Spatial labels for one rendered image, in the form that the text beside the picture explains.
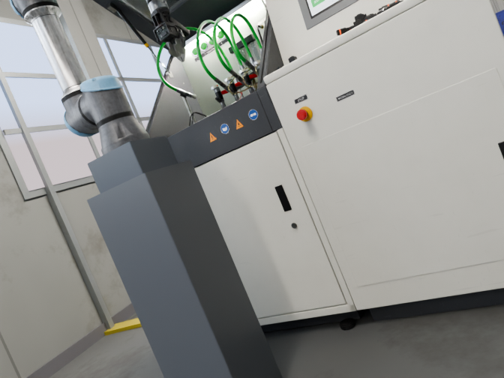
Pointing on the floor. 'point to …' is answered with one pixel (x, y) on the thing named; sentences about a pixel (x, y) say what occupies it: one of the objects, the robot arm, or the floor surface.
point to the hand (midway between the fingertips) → (183, 58)
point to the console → (403, 150)
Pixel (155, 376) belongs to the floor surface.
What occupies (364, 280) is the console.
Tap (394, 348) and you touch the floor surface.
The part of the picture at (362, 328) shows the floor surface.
